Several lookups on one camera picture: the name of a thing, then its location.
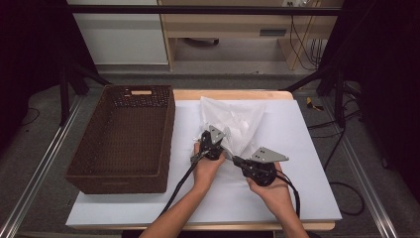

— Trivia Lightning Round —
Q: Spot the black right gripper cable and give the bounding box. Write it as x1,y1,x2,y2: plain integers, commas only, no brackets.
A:
273,172,302,219

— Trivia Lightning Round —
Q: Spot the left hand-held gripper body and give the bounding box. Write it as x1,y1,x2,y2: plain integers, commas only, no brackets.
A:
199,124,228,162

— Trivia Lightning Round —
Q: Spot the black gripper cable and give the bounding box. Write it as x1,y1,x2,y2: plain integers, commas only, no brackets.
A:
273,172,302,219
158,150,211,217

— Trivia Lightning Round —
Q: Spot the brown wicker basket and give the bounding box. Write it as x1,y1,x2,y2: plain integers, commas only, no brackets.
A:
64,84,176,195

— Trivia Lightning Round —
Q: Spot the black curtain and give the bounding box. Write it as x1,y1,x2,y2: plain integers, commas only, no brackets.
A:
325,0,420,202
0,0,98,150

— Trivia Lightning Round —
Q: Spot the person's left hand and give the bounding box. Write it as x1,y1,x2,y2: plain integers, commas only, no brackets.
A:
192,142,227,191

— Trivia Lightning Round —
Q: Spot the black metal stand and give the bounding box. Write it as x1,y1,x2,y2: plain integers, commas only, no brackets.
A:
283,62,365,130
58,62,112,127

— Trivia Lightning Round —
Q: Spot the black horizontal frame bar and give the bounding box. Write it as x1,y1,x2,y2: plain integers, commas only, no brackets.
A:
65,4,343,17

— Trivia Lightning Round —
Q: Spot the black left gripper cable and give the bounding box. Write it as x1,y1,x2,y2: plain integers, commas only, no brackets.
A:
158,150,211,217

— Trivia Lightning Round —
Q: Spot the person's right hand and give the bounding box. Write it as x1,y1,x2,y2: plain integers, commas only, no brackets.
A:
246,162,297,216

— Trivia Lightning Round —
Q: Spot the thin black floor cable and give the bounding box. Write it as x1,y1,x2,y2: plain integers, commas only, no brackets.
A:
19,107,42,127

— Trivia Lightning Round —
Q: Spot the wooden desk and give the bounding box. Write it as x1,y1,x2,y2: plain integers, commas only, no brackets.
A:
157,0,345,71

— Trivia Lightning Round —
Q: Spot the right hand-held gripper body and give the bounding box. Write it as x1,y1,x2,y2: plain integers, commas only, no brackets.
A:
240,146,290,187

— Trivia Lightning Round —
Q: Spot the aluminium floor rail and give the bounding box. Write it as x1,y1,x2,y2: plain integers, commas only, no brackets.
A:
321,95,400,238
0,93,85,238

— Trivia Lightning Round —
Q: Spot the yellow and black tool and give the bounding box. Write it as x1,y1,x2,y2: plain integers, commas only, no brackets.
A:
305,96,325,112

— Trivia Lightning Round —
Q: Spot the bundle of hanging cables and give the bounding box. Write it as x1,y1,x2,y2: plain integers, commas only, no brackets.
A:
289,14,324,71

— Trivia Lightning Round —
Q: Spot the white cabinet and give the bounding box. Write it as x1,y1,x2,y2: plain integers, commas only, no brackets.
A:
66,0,169,66

